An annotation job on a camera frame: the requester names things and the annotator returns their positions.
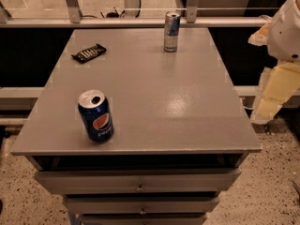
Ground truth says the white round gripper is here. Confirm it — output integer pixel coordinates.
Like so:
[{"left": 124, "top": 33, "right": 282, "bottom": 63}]
[{"left": 247, "top": 0, "right": 300, "bottom": 125}]

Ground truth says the black rxbar chocolate bar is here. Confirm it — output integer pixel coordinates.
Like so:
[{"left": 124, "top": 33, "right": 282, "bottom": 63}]
[{"left": 71, "top": 44, "right": 107, "bottom": 64}]

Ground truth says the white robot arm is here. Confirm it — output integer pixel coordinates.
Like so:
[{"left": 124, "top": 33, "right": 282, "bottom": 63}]
[{"left": 248, "top": 0, "right": 300, "bottom": 125}]

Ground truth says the silver blue redbull can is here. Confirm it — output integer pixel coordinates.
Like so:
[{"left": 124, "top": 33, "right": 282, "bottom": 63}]
[{"left": 164, "top": 11, "right": 181, "bottom": 53}]

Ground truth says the blue pepsi can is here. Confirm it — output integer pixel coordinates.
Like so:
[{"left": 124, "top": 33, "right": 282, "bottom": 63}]
[{"left": 78, "top": 90, "right": 114, "bottom": 143}]

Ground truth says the grey drawer cabinet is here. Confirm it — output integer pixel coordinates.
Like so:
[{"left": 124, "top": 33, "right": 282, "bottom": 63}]
[{"left": 10, "top": 27, "right": 263, "bottom": 225}]

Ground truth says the middle grey drawer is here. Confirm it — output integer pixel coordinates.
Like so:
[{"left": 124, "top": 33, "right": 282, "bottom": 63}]
[{"left": 64, "top": 194, "right": 219, "bottom": 215}]

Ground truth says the grey drawer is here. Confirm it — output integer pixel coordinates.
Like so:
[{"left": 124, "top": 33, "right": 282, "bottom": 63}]
[
  {"left": 81, "top": 214, "right": 207, "bottom": 225},
  {"left": 64, "top": 194, "right": 219, "bottom": 215},
  {"left": 35, "top": 169, "right": 241, "bottom": 195}
]

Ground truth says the bottom grey drawer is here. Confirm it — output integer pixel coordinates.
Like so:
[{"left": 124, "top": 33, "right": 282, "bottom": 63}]
[{"left": 81, "top": 214, "right": 207, "bottom": 225}]

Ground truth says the top grey drawer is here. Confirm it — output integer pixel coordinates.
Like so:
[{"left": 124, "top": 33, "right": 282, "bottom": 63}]
[{"left": 35, "top": 169, "right": 241, "bottom": 195}]

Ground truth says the white cable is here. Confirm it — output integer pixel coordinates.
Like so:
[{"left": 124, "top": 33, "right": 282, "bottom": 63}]
[{"left": 240, "top": 97, "right": 256, "bottom": 112}]

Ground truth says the grey metal window rail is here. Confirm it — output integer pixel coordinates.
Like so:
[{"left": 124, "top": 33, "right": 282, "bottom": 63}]
[{"left": 0, "top": 15, "right": 271, "bottom": 29}]

